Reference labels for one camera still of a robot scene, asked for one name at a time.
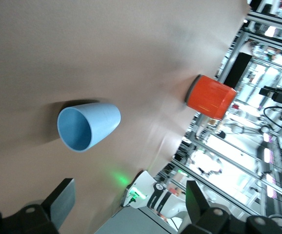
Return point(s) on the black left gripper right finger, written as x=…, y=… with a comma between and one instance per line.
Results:
x=211, y=223

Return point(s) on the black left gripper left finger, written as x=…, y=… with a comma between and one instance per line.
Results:
x=38, y=219

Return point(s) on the blue plastic cup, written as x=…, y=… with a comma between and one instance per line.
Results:
x=102, y=119

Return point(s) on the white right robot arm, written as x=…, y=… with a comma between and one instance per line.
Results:
x=143, y=185

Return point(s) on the black flat panel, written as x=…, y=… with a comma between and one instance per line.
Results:
x=238, y=70

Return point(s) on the brown table mat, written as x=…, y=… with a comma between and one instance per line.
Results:
x=58, y=48

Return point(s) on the aluminium frame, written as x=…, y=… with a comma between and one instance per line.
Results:
x=265, y=20

